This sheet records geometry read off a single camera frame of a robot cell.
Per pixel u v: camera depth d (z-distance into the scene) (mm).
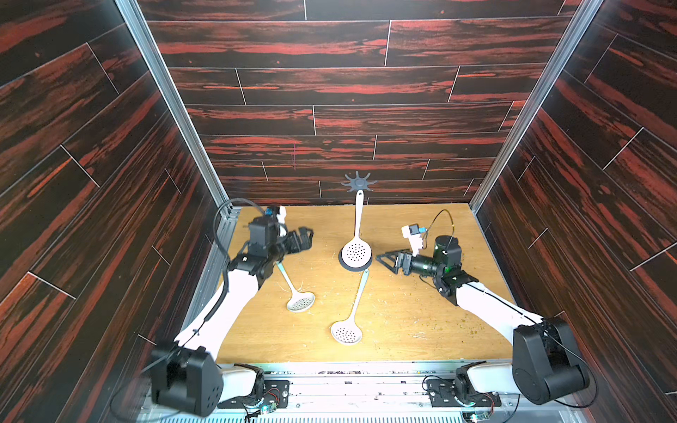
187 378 394
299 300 910
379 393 750
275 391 729
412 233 734
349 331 843
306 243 720
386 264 734
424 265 713
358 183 723
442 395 732
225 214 1233
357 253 907
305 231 725
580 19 675
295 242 704
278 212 719
